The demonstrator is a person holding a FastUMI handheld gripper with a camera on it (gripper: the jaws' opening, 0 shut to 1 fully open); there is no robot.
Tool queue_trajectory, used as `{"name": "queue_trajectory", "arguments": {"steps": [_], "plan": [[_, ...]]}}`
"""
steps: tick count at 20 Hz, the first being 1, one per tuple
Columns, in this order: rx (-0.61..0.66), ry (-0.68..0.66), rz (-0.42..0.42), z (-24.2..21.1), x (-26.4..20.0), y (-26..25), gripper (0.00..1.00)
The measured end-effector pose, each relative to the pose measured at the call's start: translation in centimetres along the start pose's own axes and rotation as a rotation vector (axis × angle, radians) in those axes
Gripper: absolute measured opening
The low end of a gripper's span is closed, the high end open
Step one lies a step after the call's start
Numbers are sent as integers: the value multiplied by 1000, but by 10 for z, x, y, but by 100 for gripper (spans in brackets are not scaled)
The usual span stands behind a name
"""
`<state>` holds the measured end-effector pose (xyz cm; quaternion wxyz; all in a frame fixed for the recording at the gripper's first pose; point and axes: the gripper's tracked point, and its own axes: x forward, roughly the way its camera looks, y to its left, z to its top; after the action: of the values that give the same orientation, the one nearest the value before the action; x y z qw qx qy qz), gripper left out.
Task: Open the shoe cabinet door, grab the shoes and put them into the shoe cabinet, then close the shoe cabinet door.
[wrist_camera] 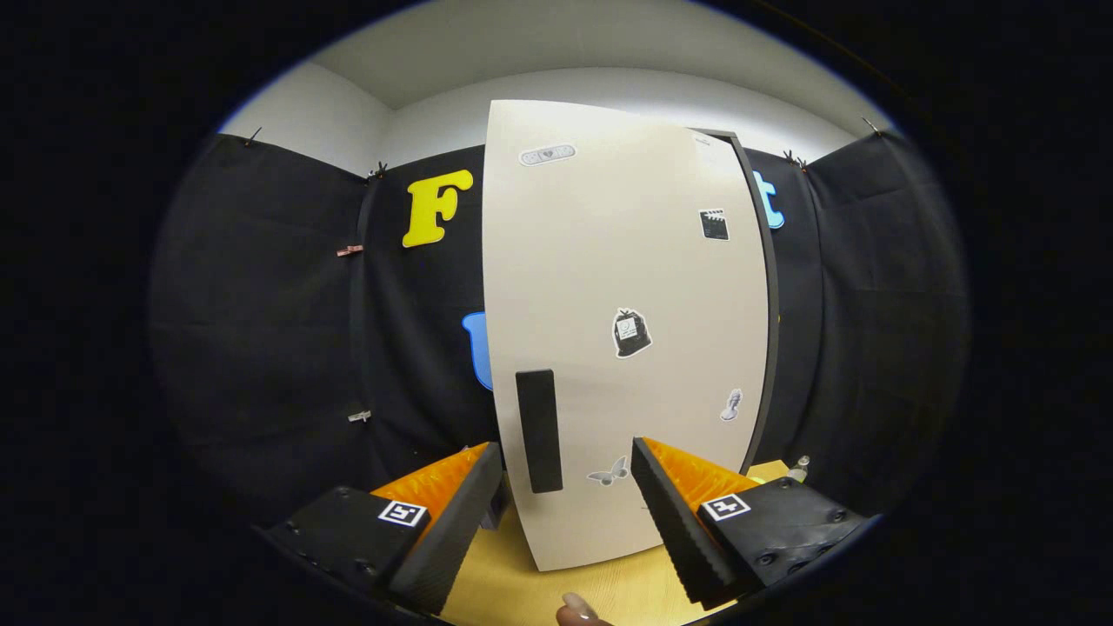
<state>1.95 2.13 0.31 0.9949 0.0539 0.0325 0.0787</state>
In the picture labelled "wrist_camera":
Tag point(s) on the black backdrop cloth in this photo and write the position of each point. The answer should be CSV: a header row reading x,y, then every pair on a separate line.
x,y
261,348

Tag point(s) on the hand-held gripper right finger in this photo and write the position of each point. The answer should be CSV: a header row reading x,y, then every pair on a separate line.
x,y
674,530

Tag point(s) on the green bottle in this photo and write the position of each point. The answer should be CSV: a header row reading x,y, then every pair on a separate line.
x,y
798,471

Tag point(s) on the red cloth clip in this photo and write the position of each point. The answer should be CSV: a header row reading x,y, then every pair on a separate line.
x,y
349,250

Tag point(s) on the grey shoe cabinet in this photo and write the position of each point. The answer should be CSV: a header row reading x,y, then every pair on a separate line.
x,y
774,296

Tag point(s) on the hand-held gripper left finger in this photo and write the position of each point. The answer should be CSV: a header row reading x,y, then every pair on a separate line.
x,y
456,530

